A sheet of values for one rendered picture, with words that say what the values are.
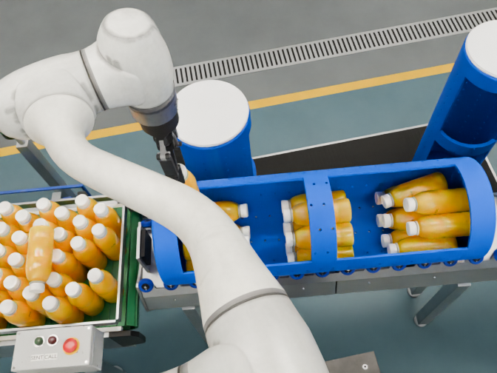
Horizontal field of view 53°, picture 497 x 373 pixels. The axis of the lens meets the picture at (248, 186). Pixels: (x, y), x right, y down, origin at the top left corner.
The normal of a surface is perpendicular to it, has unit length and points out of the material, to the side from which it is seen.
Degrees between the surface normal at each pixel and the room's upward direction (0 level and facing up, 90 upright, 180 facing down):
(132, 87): 87
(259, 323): 18
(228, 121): 0
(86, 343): 0
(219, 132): 0
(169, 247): 37
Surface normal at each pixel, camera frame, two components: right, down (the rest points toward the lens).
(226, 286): -0.35, -0.63
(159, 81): 0.65, 0.66
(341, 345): -0.07, -0.47
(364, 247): -0.08, -0.73
